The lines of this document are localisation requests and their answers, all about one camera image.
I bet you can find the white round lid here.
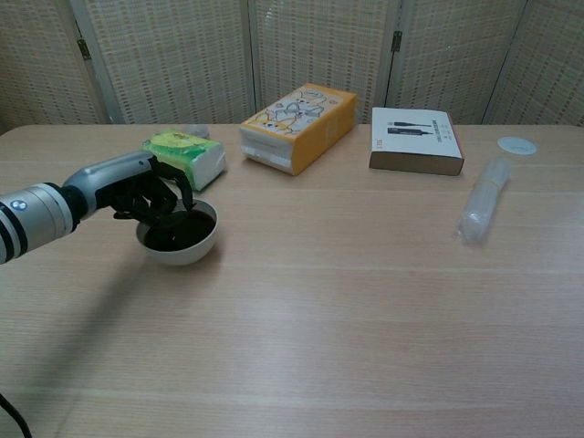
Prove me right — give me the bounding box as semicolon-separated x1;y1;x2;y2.
496;135;539;157

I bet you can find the bamboo folding screen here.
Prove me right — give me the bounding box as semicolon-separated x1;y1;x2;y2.
0;0;584;128

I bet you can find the white cable product box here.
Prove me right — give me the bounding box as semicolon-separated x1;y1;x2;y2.
368;107;465;177

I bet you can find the black cable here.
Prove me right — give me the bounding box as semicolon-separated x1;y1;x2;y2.
0;391;33;438

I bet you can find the white bowl of coffee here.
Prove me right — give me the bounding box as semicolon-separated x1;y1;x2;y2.
135;200;220;267

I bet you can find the orange cartoon dog tissue pack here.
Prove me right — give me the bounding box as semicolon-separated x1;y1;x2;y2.
238;82;358;177

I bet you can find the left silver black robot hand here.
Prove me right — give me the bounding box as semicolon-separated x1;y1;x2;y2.
62;151;198;229

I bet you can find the clear plastic sleeve of cups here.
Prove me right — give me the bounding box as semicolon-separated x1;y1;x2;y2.
451;156;515;245

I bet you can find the green tissue pack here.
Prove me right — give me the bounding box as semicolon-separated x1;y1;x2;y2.
140;130;228;193

